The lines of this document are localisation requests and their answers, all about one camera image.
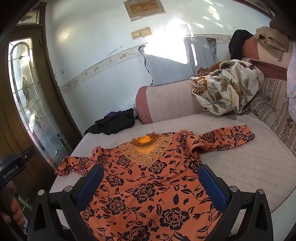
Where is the beige towel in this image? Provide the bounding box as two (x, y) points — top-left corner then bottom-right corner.
(254, 26), (289, 62)

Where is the brown fuzzy cloth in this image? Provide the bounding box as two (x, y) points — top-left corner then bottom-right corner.
(197, 67), (220, 77)

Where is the black garment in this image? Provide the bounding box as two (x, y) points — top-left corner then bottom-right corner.
(228, 29), (254, 61)

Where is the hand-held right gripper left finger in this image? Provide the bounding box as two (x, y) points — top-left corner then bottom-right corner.
(27, 164), (104, 241)

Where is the orange floral shirt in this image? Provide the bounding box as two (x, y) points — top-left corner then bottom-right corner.
(54, 125), (255, 241)

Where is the pink bolster cushion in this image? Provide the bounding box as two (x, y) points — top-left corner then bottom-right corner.
(135, 79), (211, 124)

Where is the striped sofa cushion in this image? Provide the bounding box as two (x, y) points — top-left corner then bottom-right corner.
(248, 77), (296, 156)

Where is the person's left hand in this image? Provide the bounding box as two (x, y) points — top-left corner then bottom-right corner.
(0, 185), (26, 226)

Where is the framed wall panel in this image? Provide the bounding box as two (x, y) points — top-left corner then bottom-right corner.
(124, 0), (166, 22)

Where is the black clothes pile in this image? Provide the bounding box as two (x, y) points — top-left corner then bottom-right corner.
(84, 108), (136, 136)

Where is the light purple cloth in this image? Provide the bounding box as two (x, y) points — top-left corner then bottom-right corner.
(286, 43), (296, 105)

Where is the cream floral blanket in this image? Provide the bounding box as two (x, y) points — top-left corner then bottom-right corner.
(190, 59), (265, 115)

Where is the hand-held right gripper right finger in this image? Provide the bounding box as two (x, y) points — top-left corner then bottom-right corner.
(198, 164), (274, 241)

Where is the wooden glass door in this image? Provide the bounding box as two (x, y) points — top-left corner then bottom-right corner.
(0, 2), (84, 209)

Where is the grey pillow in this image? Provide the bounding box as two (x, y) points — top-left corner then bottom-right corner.
(138, 45), (197, 87)
(183, 36), (217, 77)

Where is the dark brown cushion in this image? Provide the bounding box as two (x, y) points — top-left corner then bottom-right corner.
(269, 13), (296, 30)

